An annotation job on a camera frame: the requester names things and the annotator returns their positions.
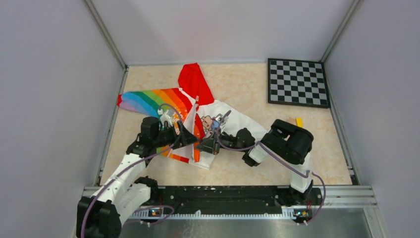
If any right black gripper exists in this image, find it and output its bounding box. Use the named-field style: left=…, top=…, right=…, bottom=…
left=196, top=127, right=247, bottom=155

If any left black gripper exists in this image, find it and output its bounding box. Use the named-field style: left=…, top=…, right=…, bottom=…
left=153, top=120, right=200, bottom=149

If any rainbow white red hooded jacket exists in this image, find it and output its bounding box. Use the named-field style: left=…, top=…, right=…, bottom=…
left=117, top=63, right=266, bottom=169

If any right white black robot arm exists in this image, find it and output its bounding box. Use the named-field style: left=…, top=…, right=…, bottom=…
left=196, top=119, right=314, bottom=204

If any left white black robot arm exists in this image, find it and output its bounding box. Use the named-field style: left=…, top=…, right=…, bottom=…
left=76, top=104, right=199, bottom=238

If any small yellow block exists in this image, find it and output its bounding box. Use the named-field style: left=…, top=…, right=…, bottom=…
left=296, top=118, right=303, bottom=127

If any black white checkerboard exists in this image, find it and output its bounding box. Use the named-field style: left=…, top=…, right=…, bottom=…
left=267, top=58, right=331, bottom=108

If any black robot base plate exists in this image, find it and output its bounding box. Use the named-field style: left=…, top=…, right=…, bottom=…
left=142, top=185, right=322, bottom=215

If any aluminium frame rail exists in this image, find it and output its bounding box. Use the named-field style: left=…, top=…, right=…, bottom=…
left=76, top=178, right=388, bottom=238

